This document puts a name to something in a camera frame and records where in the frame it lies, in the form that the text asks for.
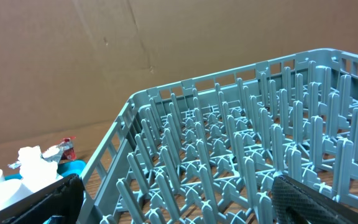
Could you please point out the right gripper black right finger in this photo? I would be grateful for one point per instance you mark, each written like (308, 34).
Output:
(295, 202)

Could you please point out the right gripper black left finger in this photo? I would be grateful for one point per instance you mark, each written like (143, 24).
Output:
(60, 202)

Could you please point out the white round plate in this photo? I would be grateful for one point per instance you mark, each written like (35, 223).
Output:
(12, 191)

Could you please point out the grey plastic dishwasher rack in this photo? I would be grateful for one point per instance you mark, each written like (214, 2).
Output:
(207, 149)

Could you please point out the teal plastic serving tray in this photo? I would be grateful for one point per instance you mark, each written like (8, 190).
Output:
(71, 168)

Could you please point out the crumpled white paper napkin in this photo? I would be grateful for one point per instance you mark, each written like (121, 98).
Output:
(37, 184)

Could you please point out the red silver snack wrapper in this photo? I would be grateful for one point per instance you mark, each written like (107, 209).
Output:
(62, 151)

